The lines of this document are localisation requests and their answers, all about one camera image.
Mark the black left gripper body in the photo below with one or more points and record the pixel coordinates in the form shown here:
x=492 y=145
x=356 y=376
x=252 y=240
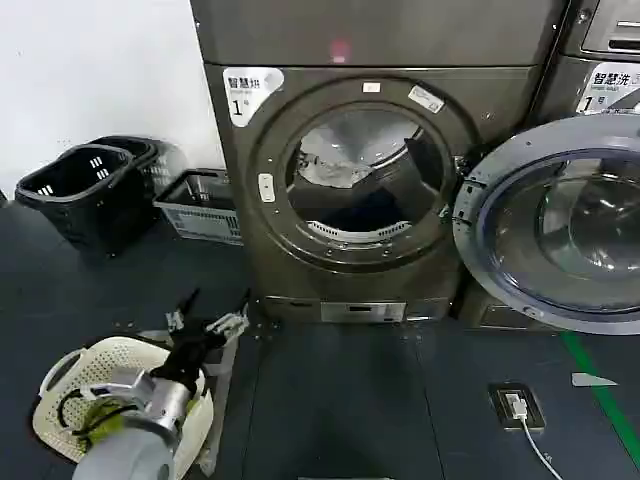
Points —
x=186 y=352

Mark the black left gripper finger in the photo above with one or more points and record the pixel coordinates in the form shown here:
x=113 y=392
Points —
x=227 y=324
x=178 y=314

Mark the cream perforated laundry basket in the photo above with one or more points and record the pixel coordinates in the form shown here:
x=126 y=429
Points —
x=102 y=360

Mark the yellow-green cloth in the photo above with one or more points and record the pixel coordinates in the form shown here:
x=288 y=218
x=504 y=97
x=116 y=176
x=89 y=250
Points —
x=102 y=427

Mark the black plastic basket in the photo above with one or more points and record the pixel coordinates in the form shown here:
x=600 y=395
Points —
x=145 y=157
x=85 y=200

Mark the dark blue clothes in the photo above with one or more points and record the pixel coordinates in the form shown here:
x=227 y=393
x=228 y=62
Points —
x=372 y=200

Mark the large white number label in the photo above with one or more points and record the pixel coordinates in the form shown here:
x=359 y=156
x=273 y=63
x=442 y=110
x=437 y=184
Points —
x=250 y=92
x=607 y=87

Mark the small white sticker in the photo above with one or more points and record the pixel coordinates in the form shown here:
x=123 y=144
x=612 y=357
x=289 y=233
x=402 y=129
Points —
x=371 y=88

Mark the round glass dryer door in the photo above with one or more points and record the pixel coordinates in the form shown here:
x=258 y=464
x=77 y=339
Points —
x=492 y=200

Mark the white plug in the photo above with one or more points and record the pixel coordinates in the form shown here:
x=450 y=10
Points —
x=516 y=406

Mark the slanted white sticker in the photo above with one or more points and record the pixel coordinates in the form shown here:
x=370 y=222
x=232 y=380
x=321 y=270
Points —
x=426 y=99

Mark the grey dryer with open drum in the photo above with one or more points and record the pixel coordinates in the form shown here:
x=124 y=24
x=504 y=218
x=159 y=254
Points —
x=380 y=50

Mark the steel floor socket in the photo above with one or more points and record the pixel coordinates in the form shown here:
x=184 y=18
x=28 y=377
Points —
x=534 y=405

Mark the silver tape piece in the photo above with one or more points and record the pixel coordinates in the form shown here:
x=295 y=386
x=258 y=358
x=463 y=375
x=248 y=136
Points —
x=592 y=379

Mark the green floor tape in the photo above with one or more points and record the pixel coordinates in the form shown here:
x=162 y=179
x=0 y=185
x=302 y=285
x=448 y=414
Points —
x=595 y=385

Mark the grey dryer with drawer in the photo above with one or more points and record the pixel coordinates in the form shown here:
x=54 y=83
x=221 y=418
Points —
x=600 y=30

